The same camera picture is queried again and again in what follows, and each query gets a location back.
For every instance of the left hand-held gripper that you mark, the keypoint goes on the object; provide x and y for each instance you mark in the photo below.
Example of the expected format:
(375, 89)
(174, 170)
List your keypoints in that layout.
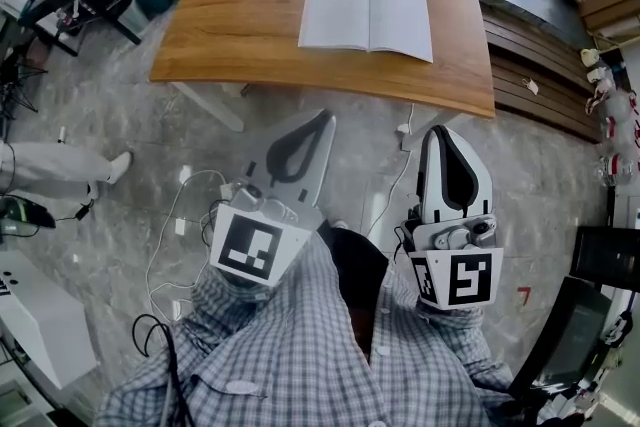
(250, 245)

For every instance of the white power adapter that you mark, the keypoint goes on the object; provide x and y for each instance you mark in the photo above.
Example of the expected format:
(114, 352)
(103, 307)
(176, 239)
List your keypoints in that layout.
(180, 226)

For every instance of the black and green handheld appliance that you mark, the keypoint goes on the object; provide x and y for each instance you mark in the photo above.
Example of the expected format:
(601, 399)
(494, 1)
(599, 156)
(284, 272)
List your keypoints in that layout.
(25, 215)

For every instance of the pile of plastic bottles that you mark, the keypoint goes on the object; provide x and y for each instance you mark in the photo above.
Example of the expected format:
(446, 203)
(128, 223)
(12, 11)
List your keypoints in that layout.
(617, 115)

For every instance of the person's black trouser leg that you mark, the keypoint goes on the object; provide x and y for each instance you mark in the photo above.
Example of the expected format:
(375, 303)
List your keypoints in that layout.
(361, 280)

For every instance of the white cabinet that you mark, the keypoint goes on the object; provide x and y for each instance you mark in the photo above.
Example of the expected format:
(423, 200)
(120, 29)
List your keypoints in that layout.
(40, 315)

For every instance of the white face mask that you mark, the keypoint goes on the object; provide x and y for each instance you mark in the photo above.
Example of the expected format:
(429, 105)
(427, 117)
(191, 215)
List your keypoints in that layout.
(531, 86)

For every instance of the white book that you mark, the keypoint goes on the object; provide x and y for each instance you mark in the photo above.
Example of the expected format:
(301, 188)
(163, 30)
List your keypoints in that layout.
(340, 15)

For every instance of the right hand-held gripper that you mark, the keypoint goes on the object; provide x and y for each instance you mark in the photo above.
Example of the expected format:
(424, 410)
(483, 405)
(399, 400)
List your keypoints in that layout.
(467, 282)

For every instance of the dark wooden slat panel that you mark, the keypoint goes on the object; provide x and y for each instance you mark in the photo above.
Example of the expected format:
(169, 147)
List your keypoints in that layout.
(540, 75)

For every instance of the person's plaid shirt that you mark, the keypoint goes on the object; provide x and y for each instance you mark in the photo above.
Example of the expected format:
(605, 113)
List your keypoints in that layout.
(280, 385)

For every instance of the person's right forearm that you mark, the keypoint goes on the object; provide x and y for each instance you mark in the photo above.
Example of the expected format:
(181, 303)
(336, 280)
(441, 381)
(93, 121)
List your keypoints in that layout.
(450, 340)

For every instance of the person's left forearm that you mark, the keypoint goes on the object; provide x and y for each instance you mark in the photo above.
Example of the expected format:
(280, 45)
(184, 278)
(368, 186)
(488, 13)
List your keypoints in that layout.
(260, 310)

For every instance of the black power adapter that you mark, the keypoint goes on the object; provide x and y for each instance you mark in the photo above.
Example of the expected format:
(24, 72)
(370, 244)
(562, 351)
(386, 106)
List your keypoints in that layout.
(82, 211)

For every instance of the black tripod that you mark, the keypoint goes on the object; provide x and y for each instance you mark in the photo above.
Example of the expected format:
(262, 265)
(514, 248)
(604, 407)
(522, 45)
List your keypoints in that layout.
(17, 85)

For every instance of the white waste bin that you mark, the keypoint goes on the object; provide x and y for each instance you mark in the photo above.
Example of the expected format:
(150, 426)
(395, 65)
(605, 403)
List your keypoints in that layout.
(133, 15)

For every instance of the black monitor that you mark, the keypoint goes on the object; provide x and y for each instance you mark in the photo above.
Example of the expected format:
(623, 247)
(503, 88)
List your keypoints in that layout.
(607, 257)

